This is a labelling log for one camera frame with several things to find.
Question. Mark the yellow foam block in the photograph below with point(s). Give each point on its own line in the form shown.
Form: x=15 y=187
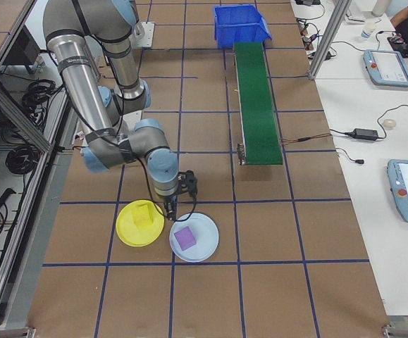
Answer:
x=143 y=214

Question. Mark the purple foam block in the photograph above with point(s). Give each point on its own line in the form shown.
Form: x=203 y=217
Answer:
x=185 y=238

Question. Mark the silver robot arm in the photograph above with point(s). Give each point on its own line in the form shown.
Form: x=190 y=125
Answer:
x=80 y=81

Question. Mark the yellow round plate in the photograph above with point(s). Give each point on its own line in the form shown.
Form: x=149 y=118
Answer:
x=129 y=232

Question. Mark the light blue round plate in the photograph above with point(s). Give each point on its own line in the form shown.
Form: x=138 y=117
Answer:
x=205 y=243

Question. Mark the green conveyor belt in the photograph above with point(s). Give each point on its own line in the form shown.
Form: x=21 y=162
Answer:
x=258 y=105

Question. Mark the blue plastic storage bin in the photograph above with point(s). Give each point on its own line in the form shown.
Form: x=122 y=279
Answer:
x=239 y=33

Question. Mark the white side table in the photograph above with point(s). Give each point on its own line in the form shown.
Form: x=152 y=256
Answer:
x=365 y=211

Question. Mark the black power adapter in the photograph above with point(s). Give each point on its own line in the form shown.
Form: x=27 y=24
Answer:
x=365 y=133

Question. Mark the small white ball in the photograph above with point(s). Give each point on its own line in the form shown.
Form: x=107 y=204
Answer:
x=388 y=123

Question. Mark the white paper cup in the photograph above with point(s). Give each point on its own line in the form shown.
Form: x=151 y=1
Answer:
x=368 y=31

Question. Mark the white square base plate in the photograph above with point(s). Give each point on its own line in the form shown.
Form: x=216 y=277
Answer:
x=147 y=35

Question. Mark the metal bar frame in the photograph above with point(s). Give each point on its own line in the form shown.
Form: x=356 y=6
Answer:
x=20 y=121

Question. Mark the aluminium profile post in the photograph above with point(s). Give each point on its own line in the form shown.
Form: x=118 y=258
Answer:
x=325 y=38

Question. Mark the black box in frame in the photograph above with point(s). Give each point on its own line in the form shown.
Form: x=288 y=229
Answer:
x=22 y=47

